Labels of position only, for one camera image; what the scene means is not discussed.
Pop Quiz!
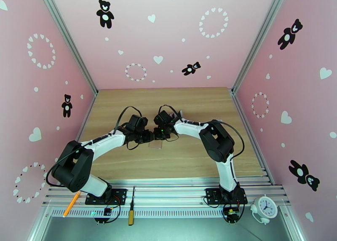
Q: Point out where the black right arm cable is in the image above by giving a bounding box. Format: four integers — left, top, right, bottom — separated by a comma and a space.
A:
157, 104, 245, 159

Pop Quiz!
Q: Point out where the yellow handled screwdriver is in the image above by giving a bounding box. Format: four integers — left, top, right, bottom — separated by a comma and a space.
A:
128, 186, 136, 226

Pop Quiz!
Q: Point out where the black yellow power connector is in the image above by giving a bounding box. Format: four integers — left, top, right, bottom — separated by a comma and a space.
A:
224, 207, 241, 224

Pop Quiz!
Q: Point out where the aluminium frame post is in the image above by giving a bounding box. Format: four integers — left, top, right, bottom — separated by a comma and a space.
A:
35, 0, 99, 96
231, 0, 295, 94

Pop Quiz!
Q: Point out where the white alarm clock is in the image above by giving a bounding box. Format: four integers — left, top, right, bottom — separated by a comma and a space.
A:
250, 195, 278, 225

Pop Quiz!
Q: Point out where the orange pencil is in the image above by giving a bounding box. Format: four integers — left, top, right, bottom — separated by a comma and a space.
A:
62, 190, 82, 218

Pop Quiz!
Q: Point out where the aluminium front rail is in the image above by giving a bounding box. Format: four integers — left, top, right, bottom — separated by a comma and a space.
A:
42, 178, 292, 218

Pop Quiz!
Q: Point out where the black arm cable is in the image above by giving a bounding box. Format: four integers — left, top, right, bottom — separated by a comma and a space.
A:
157, 104, 245, 159
45, 106, 144, 187

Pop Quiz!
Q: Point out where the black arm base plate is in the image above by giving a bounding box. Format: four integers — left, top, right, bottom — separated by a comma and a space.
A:
205, 187, 248, 206
85, 188, 128, 206

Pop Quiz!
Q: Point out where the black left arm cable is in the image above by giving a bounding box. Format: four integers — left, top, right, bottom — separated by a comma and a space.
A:
45, 106, 144, 187

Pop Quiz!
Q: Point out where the aluminium table side rail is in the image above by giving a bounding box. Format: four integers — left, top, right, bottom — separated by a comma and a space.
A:
231, 90, 274, 185
56, 90, 99, 187

